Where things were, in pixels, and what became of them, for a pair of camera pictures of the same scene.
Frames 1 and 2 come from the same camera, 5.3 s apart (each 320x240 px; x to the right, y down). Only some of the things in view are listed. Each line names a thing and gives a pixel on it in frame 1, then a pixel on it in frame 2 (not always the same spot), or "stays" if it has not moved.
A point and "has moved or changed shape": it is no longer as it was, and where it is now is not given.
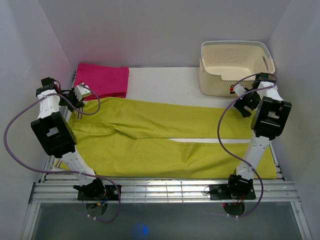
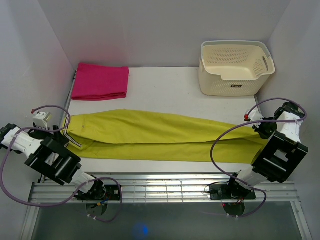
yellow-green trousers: (126, 138) has moved or changed shape
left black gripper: (77, 104) → (58, 137)
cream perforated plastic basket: (224, 63) stays
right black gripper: (241, 103) → (259, 129)
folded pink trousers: (107, 81) stays
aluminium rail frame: (61, 189) stays
